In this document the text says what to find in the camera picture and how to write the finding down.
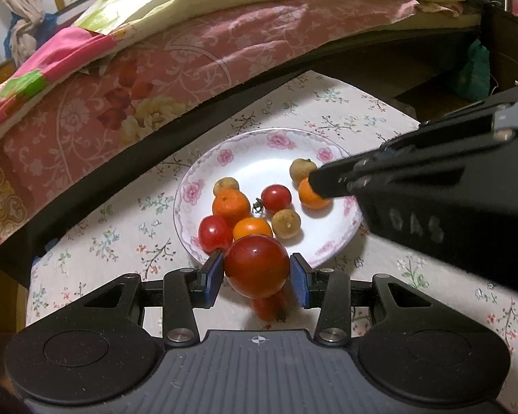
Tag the black bed frame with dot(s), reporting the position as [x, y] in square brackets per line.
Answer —
[112, 172]

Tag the smooth round orange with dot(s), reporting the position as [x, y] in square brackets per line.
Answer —
[251, 227]

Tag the brown longan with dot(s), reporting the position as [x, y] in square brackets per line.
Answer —
[302, 168]
[224, 184]
[286, 223]

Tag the large red tomato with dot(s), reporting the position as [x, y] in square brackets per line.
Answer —
[256, 266]

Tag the dimpled mandarin orange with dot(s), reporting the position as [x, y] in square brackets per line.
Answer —
[231, 205]
[311, 199]

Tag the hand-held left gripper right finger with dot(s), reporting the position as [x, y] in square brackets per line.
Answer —
[298, 283]

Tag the white plate with pink flowers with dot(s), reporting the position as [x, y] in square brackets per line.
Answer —
[250, 159]

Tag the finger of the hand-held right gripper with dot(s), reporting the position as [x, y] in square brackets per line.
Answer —
[449, 133]
[341, 177]

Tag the beige curtain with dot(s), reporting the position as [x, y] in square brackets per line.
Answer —
[21, 0]

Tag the dark wooden dresser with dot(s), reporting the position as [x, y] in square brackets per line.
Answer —
[513, 43]

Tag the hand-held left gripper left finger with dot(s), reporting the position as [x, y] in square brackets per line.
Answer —
[213, 277]

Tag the green bag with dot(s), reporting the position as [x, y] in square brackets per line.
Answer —
[472, 73]

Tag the floral tablecloth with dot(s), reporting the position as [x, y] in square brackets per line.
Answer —
[112, 233]

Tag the pink floral bedsheet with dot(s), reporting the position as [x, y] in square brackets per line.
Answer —
[155, 73]

